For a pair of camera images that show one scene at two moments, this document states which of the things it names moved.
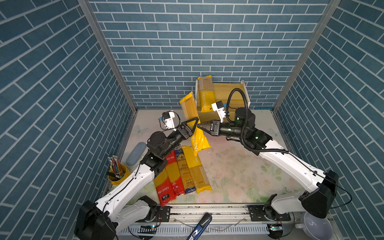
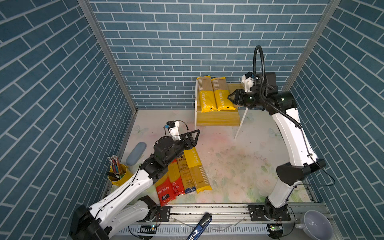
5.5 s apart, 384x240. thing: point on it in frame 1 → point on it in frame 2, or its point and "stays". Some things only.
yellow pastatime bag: (196, 169) stays
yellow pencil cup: (118, 173) stays
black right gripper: (216, 129) → (237, 96)
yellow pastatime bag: (206, 93) stays
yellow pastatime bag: (199, 141) → (223, 98)
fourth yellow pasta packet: (188, 182) stays
